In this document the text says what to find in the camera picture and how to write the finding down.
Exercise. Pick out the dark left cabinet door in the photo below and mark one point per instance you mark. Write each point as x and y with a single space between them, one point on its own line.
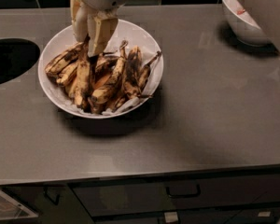
54 205

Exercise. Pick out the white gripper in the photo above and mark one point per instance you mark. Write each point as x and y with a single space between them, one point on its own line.
99 25

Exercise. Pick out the far right stemmed banana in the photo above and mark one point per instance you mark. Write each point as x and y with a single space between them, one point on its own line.
146 70

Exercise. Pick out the lower left spotted banana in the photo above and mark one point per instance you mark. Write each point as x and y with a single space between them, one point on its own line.
104 64

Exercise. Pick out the bottom small banana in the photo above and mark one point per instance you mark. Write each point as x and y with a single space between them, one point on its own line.
96 108

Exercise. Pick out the round hole in counter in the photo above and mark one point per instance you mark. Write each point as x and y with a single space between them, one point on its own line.
17 55

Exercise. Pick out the top left spotted banana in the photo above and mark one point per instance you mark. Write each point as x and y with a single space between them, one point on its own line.
59 65

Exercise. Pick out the dark right curved banana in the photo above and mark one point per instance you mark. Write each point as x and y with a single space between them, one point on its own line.
132 73

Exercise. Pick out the dark long banana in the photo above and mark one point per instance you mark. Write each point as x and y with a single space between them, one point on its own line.
83 76

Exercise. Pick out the white paper bowl liner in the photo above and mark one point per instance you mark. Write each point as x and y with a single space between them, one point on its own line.
118 98

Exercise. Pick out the white bowl at right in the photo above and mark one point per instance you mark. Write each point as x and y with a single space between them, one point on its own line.
242 24

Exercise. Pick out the small centre spotted banana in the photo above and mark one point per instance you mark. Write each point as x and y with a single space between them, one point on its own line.
103 93

